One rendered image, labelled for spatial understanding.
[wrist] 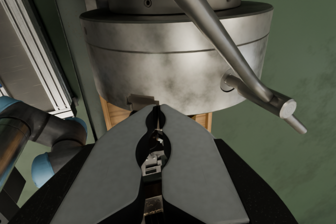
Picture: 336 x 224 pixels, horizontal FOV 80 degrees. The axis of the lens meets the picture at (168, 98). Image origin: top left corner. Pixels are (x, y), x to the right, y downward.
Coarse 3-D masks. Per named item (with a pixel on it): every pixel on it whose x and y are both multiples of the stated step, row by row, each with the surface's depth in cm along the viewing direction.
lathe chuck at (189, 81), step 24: (96, 48) 28; (240, 48) 25; (264, 48) 30; (96, 72) 31; (120, 72) 27; (144, 72) 25; (168, 72) 24; (192, 72) 25; (216, 72) 25; (120, 96) 29; (168, 96) 26; (192, 96) 26; (216, 96) 27; (240, 96) 29
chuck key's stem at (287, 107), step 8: (232, 80) 25; (240, 80) 25; (240, 88) 24; (248, 88) 23; (248, 96) 23; (256, 96) 22; (280, 96) 20; (264, 104) 21; (272, 104) 20; (280, 104) 19; (288, 104) 19; (272, 112) 21; (280, 112) 20; (288, 112) 20
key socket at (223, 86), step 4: (224, 72) 26; (228, 72) 26; (232, 72) 26; (224, 76) 26; (236, 76) 27; (220, 80) 26; (224, 80) 26; (220, 84) 26; (224, 84) 27; (224, 88) 27; (228, 88) 27
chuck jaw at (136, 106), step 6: (132, 96) 28; (138, 96) 28; (144, 96) 28; (150, 96) 27; (132, 102) 29; (138, 102) 29; (144, 102) 28; (150, 102) 28; (156, 102) 28; (138, 108) 29
